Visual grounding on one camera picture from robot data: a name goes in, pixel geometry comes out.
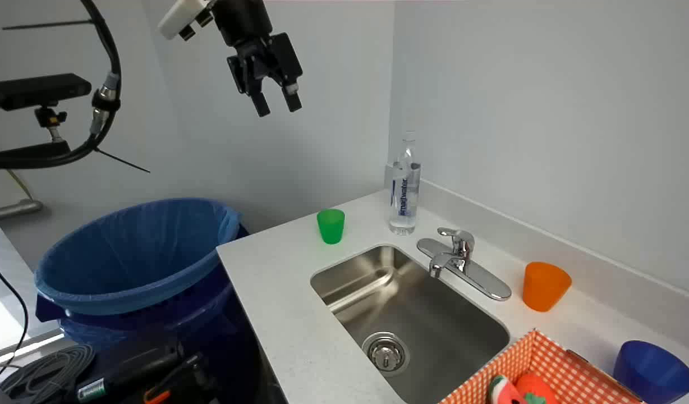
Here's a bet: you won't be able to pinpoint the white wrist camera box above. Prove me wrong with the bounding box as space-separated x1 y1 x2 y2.
155 0 217 43

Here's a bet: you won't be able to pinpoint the grey coiled cables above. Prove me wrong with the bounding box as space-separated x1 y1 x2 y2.
0 341 98 404

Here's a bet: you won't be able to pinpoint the green plastic cup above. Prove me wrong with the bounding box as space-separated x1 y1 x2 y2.
314 208 347 247

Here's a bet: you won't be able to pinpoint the black device with orange button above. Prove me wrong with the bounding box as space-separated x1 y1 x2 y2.
73 344 219 404

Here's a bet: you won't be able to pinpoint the orange plastic cup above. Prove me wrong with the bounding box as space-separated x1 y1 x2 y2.
521 260 573 315

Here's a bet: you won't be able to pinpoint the black camera on tripod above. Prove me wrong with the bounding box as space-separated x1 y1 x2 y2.
0 72 93 144

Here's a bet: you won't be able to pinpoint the thin black cable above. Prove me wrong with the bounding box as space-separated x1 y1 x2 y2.
0 250 30 389

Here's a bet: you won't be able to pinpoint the watermelon slice plush toy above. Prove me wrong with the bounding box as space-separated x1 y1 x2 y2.
487 376 527 404

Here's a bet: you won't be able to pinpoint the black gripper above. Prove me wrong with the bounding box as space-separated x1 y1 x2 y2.
210 0 304 119

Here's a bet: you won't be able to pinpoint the blue trash bin with bag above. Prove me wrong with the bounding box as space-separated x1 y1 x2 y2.
33 195 257 404

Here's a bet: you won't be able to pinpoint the orange checkered cardboard box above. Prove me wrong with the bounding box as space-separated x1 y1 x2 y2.
438 329 646 404

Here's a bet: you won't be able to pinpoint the chrome sink faucet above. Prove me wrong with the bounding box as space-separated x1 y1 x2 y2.
414 226 514 304

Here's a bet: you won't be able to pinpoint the red round plush toy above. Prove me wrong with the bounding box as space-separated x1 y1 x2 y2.
511 371 563 404

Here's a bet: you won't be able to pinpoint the thick black cable bundle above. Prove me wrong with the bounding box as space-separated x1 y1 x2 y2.
0 0 152 176

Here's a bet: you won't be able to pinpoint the stainless steel sink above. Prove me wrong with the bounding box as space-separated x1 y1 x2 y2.
306 242 511 404

